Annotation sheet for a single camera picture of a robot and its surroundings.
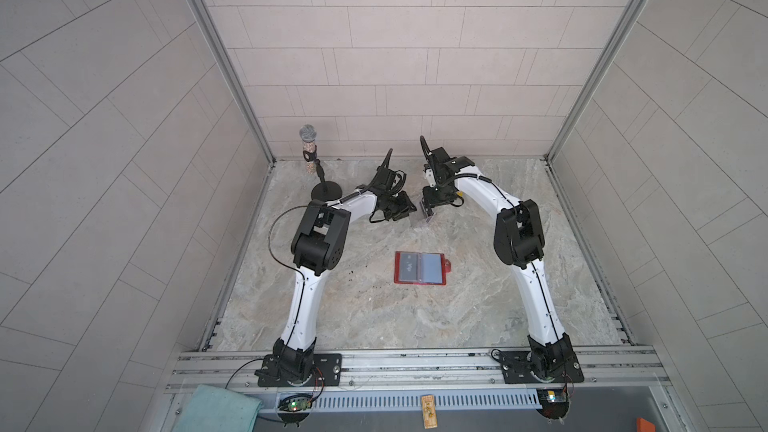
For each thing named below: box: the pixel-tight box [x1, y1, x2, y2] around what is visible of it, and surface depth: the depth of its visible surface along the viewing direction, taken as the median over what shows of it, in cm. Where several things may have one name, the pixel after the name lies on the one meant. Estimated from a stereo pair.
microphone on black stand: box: [300, 124, 343, 201], surface depth 95 cm
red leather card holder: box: [394, 251, 452, 286], surface depth 90 cm
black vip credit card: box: [399, 253, 418, 282], surface depth 89 cm
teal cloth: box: [171, 384, 264, 432], surface depth 66 cm
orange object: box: [637, 417, 657, 432], surface depth 65 cm
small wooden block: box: [421, 395, 438, 429], surface depth 67 cm
